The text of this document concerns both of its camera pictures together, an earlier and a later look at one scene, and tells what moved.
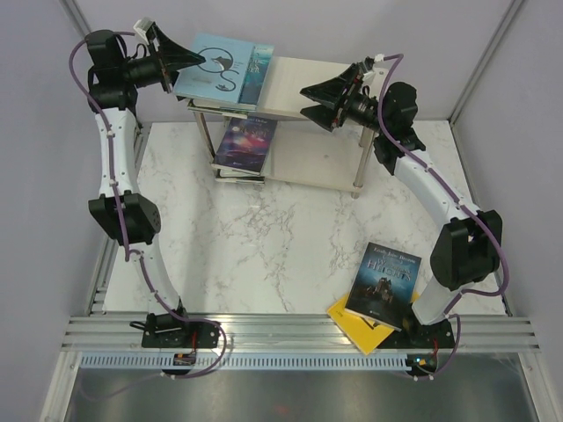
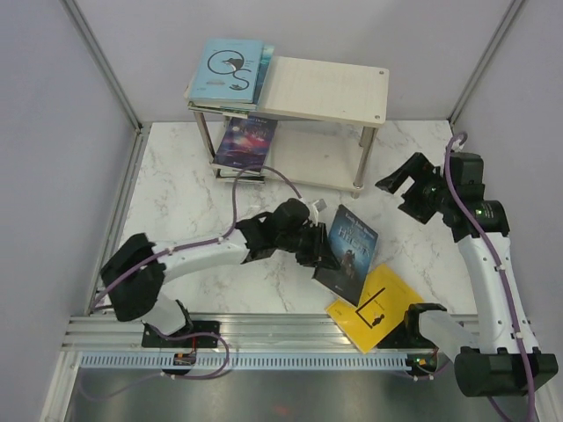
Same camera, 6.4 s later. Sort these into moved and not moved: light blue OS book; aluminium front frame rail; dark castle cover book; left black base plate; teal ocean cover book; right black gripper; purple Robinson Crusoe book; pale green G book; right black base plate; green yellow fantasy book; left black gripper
Moved: left black gripper; teal ocean cover book; dark castle cover book; right black gripper; light blue OS book
Not moved: purple Robinson Crusoe book; green yellow fantasy book; right black base plate; aluminium front frame rail; left black base plate; pale green G book
